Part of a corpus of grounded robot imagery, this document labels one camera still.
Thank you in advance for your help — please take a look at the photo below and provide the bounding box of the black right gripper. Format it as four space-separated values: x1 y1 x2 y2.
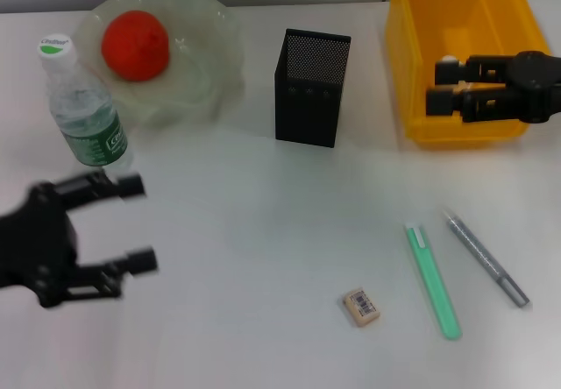
425 50 561 124

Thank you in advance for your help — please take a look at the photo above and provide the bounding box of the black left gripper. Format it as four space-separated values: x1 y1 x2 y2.
0 170 160 309

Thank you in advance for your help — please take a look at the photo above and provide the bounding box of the clear bottle with green label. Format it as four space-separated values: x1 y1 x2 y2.
36 33 135 180

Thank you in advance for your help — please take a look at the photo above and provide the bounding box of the grey pen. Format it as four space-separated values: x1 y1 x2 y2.
443 209 531 309

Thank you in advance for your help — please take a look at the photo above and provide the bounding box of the red tomato toy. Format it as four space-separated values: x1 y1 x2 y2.
100 10 171 83

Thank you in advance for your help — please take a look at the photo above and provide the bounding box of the green pen with white cap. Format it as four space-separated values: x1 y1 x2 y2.
403 221 464 342

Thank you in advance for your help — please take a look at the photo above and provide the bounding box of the beige eraser with barcode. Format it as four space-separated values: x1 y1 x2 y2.
341 286 382 329

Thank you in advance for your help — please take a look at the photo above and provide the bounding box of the black mesh pen holder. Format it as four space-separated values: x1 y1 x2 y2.
274 28 353 149

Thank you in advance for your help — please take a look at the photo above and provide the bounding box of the clear glass fruit plate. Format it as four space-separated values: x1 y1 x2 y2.
72 0 245 130

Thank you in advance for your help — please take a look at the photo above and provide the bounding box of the yellow plastic bin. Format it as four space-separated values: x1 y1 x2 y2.
384 0 553 151

